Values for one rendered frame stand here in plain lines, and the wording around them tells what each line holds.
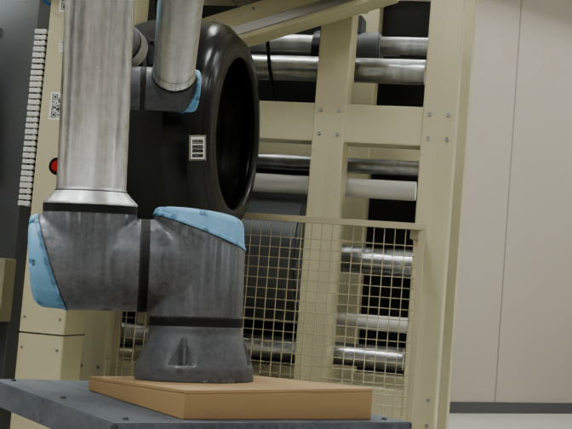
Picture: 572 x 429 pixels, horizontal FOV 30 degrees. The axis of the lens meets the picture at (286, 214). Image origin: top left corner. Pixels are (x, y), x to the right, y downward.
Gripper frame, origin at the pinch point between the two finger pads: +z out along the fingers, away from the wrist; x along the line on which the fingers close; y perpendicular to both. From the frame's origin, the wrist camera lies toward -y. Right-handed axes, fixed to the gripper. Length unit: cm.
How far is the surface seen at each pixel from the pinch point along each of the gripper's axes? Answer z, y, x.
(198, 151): 5.2, -13.8, -10.4
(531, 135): 568, 150, -80
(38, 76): 21.0, 8.5, 42.3
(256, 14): 56, 41, -6
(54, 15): 18.1, 24.5, 39.1
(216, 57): 8.3, 10.9, -10.8
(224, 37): 14.5, 18.5, -10.1
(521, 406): 594, -51, -86
